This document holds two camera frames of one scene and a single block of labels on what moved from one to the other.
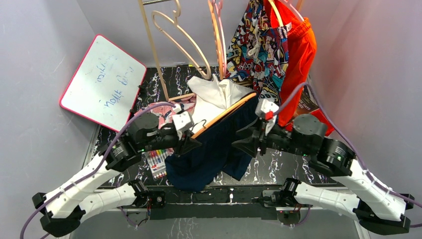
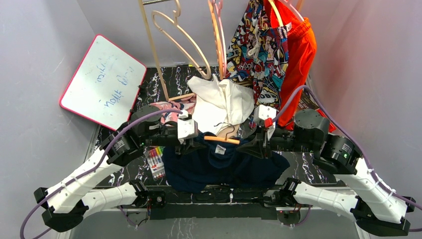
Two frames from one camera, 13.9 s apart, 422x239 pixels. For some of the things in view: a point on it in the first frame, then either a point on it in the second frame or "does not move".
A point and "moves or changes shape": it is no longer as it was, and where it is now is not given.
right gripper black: [250, 144] does not move
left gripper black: [185, 144] does not move
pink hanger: [219, 7] does not move
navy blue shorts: [193, 170] moves or changes shape
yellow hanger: [279, 19] does not move
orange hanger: [224, 114] to [223, 139]
